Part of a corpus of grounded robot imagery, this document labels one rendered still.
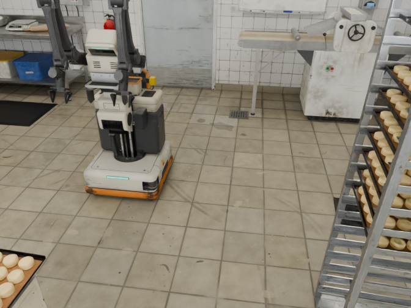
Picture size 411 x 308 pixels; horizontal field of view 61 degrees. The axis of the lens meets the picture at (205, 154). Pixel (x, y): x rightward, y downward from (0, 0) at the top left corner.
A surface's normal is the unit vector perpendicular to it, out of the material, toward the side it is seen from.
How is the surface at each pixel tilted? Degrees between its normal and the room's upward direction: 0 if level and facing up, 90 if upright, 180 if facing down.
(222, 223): 0
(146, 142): 90
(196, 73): 90
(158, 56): 90
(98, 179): 90
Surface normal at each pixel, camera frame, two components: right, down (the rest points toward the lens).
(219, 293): 0.01, -0.86
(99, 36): -0.08, -0.29
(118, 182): -0.13, 0.51
